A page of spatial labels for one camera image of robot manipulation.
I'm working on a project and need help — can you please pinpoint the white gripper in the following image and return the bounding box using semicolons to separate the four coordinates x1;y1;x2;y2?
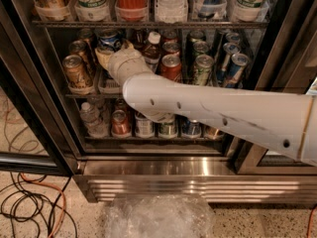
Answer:
95;40;151;85

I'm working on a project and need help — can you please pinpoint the blue pepsi can front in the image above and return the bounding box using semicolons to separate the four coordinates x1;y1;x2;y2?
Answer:
97;29;122;52

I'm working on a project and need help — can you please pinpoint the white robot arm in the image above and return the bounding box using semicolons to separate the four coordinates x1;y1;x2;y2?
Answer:
96;49;317;166

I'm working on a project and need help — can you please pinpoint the gold can second row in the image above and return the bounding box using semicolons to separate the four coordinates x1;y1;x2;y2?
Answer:
68;40;95;72

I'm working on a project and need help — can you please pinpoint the iced tea bottle middle shelf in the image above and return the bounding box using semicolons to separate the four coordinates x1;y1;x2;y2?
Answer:
142;32;161;72

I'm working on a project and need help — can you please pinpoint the gold soda can front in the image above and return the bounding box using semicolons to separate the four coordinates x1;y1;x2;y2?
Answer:
62;55;92;88

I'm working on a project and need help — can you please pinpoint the coca-cola bottle top shelf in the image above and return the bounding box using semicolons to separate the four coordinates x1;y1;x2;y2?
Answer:
117;0;148;21

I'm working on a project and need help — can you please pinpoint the red coca-cola can front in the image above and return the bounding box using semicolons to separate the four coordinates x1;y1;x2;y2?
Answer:
160;55;181;82

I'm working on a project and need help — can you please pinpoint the red can bottom shelf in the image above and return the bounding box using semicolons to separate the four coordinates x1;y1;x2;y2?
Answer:
111;110;131;136

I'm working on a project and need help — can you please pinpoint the clear water bottle top shelf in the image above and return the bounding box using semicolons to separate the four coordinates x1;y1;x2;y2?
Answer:
155;0;188;24

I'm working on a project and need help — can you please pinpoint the water bottle bottom shelf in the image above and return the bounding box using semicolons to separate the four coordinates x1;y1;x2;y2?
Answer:
79;102;108;138

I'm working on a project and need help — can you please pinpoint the stainless steel fridge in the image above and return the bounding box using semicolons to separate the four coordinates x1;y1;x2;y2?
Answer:
0;0;317;203

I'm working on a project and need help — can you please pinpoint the tea bottle bottom shelf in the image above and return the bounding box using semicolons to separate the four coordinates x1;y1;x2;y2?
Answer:
135;112;155;138

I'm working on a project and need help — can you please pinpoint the green can second row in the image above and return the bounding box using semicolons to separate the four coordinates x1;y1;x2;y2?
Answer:
192;41;209;58

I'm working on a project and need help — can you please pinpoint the green soda can front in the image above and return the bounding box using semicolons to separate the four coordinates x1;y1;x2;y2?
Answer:
190;55;214;86

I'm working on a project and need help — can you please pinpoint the green can bottom shelf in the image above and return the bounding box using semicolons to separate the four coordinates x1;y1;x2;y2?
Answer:
158;119;177;139

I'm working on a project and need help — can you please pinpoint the blue can bottom shelf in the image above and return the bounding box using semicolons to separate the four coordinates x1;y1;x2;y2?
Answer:
181;118;201;139

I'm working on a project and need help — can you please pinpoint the blue bottle top shelf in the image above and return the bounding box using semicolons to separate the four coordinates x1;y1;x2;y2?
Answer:
193;0;227;20

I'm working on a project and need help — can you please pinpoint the red bull can second row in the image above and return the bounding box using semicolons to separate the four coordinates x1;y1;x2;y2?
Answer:
216;43;241;84

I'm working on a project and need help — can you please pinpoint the open glass fridge door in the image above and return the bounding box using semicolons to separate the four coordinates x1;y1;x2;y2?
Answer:
0;18;78;177

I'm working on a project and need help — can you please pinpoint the blue red bull can front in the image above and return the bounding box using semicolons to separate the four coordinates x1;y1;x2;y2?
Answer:
222;53;249;88

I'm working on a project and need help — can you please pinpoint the gold can bottom shelf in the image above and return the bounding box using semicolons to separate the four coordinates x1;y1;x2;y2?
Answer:
204;126;224;141

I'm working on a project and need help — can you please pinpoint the white green bottle top left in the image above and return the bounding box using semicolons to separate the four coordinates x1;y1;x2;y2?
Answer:
75;0;108;22

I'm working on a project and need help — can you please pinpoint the white green bottle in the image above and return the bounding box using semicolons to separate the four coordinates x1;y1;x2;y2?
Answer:
75;0;108;22
235;0;264;22

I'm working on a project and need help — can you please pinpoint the brown bottle top left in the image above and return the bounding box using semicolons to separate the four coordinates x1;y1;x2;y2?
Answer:
35;0;75;21

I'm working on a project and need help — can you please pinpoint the white green bottle top right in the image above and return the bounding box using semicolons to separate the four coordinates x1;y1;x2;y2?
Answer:
235;0;264;22

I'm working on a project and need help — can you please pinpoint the crumpled clear plastic wrap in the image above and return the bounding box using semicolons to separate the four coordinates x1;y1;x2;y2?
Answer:
105;194;214;238

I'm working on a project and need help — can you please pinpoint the orange cable on floor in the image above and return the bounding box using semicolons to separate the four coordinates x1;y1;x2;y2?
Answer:
18;172;67;238

